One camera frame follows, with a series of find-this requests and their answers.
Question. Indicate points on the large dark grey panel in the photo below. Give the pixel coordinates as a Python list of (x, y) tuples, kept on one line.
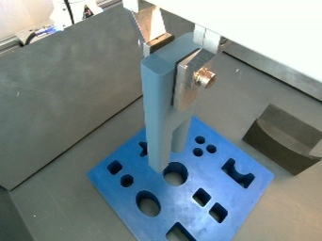
[(63, 85)]

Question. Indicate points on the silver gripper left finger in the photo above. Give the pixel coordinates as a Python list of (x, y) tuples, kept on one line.
[(147, 22)]

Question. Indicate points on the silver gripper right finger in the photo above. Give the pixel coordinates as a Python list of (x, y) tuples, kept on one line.
[(193, 69)]

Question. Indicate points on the grey-blue square-circle peg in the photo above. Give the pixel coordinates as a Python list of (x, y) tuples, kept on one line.
[(166, 123)]

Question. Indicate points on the dark grey foam block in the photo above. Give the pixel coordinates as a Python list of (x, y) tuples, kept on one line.
[(285, 139)]

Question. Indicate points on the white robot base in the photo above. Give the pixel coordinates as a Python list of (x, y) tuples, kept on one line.
[(72, 11)]

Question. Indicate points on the blue shape-sorting board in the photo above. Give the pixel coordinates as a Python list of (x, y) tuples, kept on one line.
[(198, 200)]

